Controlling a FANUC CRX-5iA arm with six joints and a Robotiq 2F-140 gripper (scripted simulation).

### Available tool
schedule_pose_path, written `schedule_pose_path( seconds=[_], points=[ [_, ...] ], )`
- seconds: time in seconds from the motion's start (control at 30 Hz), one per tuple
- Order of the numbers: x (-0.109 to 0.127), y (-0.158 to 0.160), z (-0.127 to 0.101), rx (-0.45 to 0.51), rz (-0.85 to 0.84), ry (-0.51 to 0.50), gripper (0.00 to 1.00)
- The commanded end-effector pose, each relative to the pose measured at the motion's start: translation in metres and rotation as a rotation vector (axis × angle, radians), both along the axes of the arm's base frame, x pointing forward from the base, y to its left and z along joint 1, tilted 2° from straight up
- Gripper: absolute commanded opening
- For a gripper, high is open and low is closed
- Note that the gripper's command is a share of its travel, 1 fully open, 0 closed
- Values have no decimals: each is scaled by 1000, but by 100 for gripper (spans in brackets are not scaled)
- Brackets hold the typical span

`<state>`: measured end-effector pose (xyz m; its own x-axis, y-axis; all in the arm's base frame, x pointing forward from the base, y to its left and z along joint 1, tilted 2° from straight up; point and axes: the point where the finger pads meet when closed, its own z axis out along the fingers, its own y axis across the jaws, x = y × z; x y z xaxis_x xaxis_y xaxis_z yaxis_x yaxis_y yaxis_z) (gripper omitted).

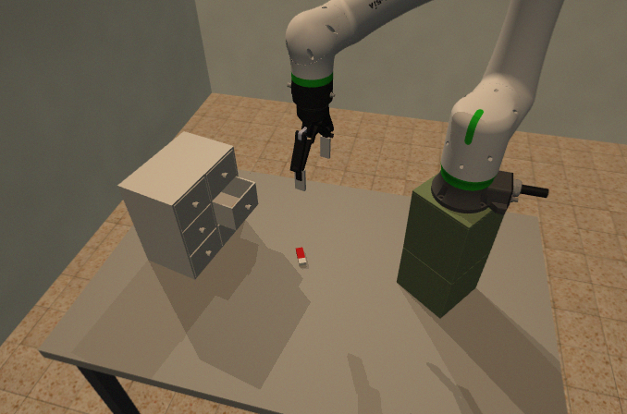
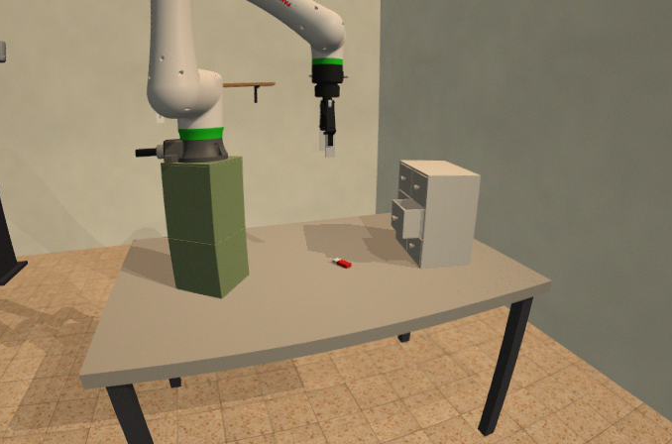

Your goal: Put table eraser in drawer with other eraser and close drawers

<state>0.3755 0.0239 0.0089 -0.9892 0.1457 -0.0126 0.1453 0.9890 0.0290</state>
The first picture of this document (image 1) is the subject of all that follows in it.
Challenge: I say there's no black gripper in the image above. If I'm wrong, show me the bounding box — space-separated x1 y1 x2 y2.
290 104 334 191

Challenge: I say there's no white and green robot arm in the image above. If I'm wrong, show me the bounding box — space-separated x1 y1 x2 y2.
285 0 564 215

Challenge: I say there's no small beige chest of drawers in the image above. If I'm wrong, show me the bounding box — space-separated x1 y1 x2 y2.
117 131 239 279

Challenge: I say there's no grey drawer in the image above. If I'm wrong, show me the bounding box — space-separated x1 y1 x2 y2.
212 177 258 230
206 150 237 199
182 204 215 255
174 177 210 231
218 225 236 246
190 228 221 277

